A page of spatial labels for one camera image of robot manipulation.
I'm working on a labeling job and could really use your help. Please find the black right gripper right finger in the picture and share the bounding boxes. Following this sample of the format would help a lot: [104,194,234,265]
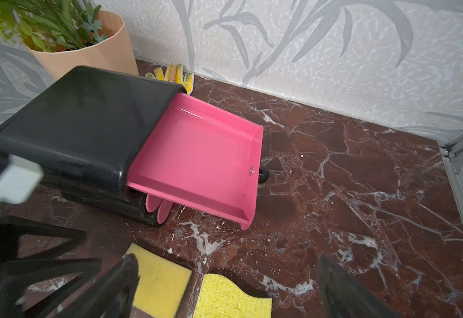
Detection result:
[316,255,401,317]

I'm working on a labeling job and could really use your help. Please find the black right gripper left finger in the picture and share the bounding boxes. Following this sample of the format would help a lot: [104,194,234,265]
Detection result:
[57,254,139,318]

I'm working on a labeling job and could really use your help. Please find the black drawer cabinet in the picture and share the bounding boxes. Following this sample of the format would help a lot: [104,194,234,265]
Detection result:
[0,66,185,227]

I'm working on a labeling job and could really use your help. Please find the pink top drawer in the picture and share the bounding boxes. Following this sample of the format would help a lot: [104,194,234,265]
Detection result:
[127,94,263,230]

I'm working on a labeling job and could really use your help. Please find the yellow white garden glove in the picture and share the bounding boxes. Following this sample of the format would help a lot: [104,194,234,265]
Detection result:
[145,63,194,95]

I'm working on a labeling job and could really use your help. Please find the pink middle drawer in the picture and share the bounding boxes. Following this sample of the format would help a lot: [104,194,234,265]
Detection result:
[145,194,163,213]

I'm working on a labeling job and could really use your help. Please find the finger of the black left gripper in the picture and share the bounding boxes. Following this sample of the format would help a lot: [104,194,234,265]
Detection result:
[0,215,86,262]
[0,258,102,317]

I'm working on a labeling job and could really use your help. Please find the yellow wavy scrub sponge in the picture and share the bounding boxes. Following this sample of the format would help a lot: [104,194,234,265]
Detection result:
[193,274,273,318]

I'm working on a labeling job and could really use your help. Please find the beige flower pot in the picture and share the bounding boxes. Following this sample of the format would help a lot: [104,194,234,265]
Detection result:
[24,9,139,81]

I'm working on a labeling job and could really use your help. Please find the green white artificial flowers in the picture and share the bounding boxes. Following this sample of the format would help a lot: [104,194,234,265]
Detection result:
[0,0,109,53]

